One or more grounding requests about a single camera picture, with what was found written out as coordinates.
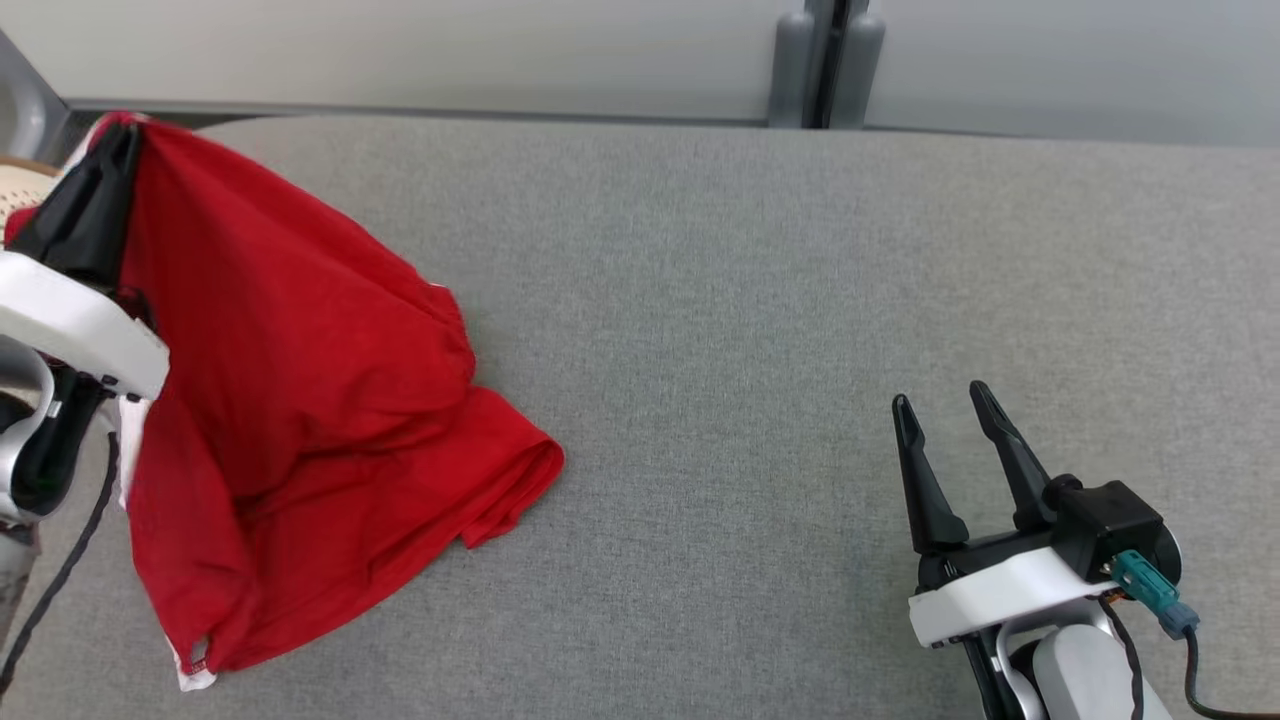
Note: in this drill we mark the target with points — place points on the beige perforated laundry basket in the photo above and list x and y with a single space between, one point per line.
20 190

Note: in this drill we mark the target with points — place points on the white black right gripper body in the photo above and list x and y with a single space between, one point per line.
1010 595

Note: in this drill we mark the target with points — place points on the red white basketball jersey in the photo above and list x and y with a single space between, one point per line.
300 350

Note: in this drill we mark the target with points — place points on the grey partition joint post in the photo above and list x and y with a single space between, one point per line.
795 70

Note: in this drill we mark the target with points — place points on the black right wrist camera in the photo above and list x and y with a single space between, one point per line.
1105 520

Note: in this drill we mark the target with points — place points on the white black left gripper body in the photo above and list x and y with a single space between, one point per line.
90 330

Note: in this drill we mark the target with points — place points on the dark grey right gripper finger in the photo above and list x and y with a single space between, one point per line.
1020 470
925 490

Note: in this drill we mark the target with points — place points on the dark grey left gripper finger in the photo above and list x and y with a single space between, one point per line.
60 230
112 230

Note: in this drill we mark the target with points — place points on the grey slanted support strut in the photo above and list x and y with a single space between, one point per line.
25 100

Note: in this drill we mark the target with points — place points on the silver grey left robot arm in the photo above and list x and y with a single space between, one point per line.
30 450

